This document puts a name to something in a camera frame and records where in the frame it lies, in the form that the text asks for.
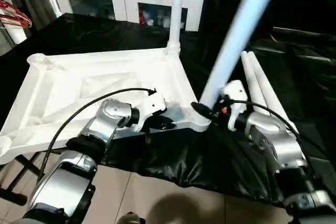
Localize black backdrop cloth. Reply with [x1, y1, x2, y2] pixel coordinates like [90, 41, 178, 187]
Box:
[202, 0, 336, 41]

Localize red cable bundle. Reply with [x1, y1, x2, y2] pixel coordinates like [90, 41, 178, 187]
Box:
[0, 0, 32, 29]

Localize black robot left foot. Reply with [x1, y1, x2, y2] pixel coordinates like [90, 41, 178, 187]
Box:
[117, 212, 145, 224]

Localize black folding stand legs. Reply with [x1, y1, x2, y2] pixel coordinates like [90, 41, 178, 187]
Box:
[0, 153, 44, 206]

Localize black plastic mat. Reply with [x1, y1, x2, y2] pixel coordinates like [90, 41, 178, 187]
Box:
[0, 13, 336, 206]

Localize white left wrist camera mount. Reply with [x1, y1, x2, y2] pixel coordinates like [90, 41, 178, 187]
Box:
[133, 92, 169, 131]

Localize white plastic table leg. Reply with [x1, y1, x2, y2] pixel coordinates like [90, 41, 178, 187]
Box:
[247, 51, 301, 136]
[166, 0, 186, 57]
[240, 51, 287, 130]
[198, 0, 287, 111]

